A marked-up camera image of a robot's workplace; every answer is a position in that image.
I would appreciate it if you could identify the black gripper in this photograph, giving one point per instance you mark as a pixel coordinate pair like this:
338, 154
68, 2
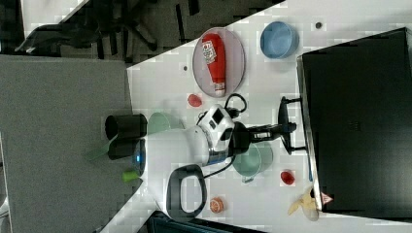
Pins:
243, 136

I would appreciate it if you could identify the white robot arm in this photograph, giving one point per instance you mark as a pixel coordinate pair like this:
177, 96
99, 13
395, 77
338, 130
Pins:
168, 157

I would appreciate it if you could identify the black toaster oven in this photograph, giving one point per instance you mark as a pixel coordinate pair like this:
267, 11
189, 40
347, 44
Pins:
356, 104

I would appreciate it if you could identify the green mug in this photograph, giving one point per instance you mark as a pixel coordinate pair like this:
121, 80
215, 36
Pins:
255, 160

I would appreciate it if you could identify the small red toy fruit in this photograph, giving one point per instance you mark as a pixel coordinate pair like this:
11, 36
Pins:
287, 177

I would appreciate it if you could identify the peeled toy banana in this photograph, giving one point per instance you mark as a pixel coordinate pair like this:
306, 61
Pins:
307, 203

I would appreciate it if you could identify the grey round plate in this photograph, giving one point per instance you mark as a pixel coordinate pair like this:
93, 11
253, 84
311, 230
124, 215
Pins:
234, 63

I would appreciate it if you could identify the toy strawberry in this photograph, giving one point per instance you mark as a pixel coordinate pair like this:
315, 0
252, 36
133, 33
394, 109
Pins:
194, 101

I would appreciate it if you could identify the toy orange half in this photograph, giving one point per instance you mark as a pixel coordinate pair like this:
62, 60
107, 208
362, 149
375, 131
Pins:
216, 205

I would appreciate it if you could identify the blue bowl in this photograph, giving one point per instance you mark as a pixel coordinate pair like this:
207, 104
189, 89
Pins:
278, 40

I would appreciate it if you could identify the red ketchup bottle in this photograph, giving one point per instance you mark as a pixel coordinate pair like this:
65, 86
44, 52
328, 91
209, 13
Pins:
214, 55

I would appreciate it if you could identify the green toy lime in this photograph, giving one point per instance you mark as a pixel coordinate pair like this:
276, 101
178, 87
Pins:
129, 176

